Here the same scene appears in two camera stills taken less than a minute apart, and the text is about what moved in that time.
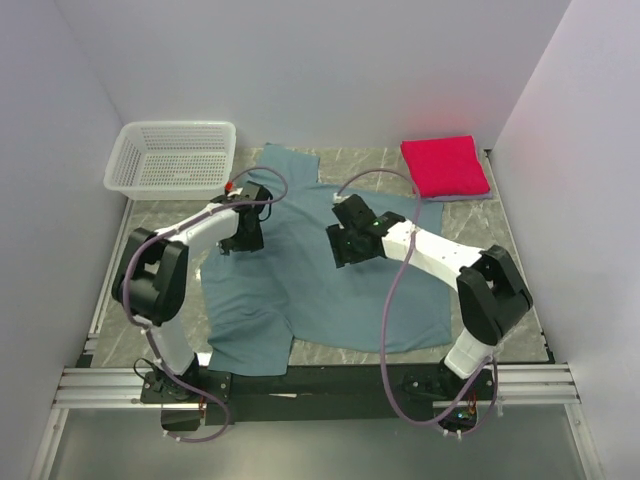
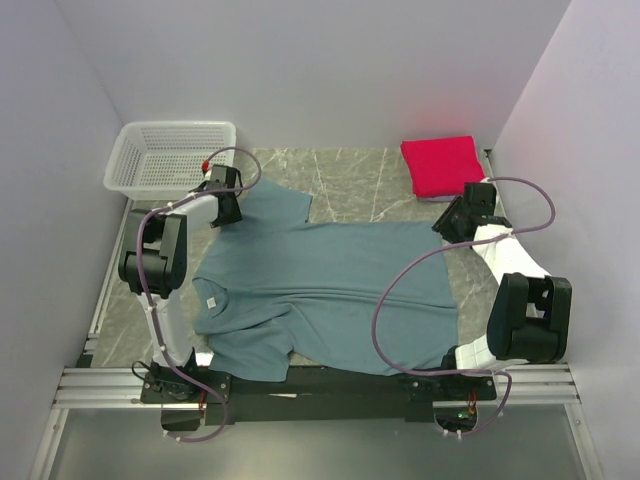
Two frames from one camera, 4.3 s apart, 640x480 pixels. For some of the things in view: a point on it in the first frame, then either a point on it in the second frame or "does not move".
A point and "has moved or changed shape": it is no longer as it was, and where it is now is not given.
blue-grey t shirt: (258, 303) has moved or changed shape
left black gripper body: (244, 241) to (234, 216)
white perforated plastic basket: (172, 160) does not move
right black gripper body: (345, 248) to (448, 223)
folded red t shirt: (445, 166) does not move
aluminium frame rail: (516, 386) does not move
